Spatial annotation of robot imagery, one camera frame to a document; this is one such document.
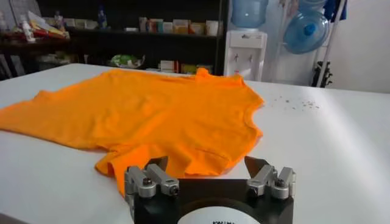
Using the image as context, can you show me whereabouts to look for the white water dispenser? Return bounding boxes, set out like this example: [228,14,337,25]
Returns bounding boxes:
[224,29,268,82]

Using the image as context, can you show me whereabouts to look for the white paper cup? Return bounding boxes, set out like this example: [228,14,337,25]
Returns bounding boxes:
[206,20,220,37]

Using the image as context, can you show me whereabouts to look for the black shelving unit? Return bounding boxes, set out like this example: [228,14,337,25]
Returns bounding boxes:
[36,0,228,75]

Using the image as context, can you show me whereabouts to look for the white orange snack bag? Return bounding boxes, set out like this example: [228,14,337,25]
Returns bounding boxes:
[27,10,62,36]

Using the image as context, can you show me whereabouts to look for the pink purple drink bottle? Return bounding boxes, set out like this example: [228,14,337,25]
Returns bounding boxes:
[54,10,64,30]

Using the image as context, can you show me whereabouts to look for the orange t-shirt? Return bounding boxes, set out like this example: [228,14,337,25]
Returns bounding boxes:
[0,67,265,197]

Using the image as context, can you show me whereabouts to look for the white metal jug rack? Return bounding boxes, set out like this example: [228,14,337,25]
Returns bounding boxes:
[274,0,348,88]

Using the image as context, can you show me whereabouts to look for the dark blue drink bottle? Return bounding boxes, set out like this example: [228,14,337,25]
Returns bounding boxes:
[97,4,108,30]

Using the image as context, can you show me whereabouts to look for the blue water jug with label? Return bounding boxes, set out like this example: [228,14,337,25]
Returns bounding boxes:
[230,0,269,30]

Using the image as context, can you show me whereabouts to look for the yellow orange medicine box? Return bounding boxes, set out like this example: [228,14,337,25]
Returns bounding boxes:
[172,19,190,35]

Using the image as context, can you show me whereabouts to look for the small white bottle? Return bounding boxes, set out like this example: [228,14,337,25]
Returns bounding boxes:
[20,19,36,43]

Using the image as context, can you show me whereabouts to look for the white box red stripe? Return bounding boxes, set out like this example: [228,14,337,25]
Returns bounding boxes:
[160,60,180,73]

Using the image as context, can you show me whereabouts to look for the green yellow medicine box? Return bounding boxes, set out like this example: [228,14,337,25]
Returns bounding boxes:
[181,63,197,74]

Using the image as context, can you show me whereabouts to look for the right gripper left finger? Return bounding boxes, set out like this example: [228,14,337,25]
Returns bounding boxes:
[124,156,180,199]

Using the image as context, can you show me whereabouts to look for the green white bowl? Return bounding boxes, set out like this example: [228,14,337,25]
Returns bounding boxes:
[108,54,146,69]

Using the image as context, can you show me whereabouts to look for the yellow snack packet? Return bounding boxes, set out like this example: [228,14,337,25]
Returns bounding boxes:
[48,29,71,40]

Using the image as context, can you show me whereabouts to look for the small dark crumbs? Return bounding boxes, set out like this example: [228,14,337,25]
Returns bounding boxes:
[272,96,321,110]

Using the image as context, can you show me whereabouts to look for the blue capped water jug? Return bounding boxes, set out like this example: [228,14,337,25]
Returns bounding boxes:
[283,10,330,55]
[297,0,328,15]

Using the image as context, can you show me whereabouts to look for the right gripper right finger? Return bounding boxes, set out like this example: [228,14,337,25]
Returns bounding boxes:
[243,155,297,200]

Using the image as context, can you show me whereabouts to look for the dark blue hanging cloth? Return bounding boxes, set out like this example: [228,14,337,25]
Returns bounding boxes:
[322,0,348,23]

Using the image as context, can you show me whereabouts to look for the dark wooden table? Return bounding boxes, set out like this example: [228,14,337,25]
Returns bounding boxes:
[0,30,77,80]

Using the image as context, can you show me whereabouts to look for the large white table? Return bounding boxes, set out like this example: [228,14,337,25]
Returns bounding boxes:
[0,63,390,224]

